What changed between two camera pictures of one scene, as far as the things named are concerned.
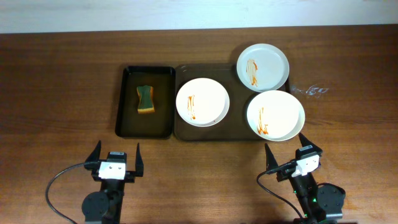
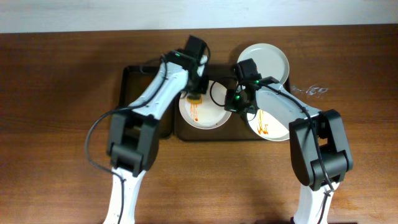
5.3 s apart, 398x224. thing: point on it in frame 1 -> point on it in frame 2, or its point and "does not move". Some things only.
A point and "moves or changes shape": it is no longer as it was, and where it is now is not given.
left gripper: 131,175 -> 196,88
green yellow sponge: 145,94 moves or changes shape
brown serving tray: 235,126 does not move
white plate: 263,68 does not move
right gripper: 283,175 -> 237,104
